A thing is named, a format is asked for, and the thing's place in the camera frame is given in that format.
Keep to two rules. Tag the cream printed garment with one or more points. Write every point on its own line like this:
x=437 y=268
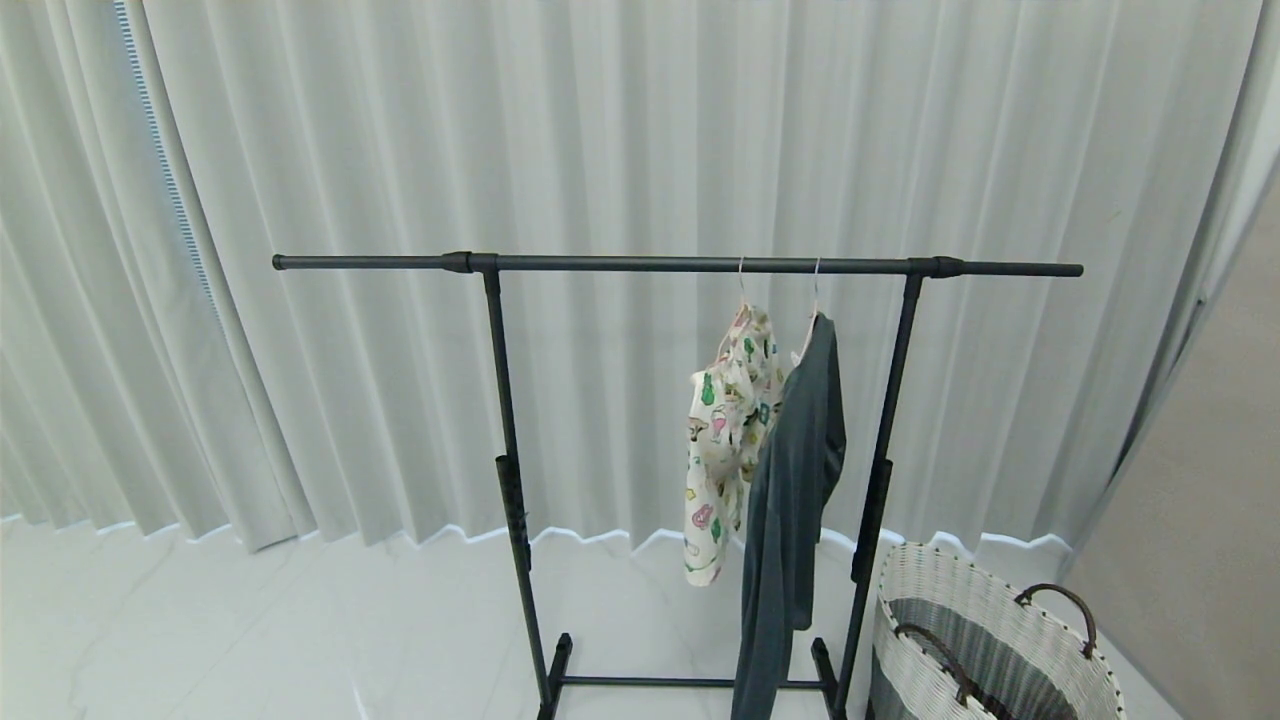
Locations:
x=725 y=430

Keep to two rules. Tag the white laundry basket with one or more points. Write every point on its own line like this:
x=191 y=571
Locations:
x=950 y=600

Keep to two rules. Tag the black clothes rack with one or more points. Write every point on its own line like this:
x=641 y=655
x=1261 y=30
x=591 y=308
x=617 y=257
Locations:
x=600 y=264

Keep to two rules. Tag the dark grey garment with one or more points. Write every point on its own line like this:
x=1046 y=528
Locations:
x=790 y=500

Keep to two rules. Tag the pink clothes hanger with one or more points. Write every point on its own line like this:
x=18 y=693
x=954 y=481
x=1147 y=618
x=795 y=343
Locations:
x=741 y=285
x=815 y=295

